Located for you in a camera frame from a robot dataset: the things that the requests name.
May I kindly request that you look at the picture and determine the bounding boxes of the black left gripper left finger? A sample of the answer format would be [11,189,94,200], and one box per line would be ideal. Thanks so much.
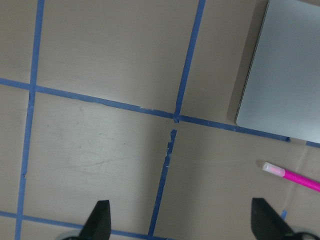
[77,200,111,240]

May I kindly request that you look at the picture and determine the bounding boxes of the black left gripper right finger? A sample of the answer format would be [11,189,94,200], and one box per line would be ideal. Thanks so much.
[250,197,296,240]

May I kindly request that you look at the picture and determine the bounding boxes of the pink highlighter pen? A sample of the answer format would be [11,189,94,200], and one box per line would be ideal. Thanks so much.
[262,162,320,192]

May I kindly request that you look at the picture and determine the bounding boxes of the silver apple laptop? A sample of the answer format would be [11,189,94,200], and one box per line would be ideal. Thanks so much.
[236,0,320,143]

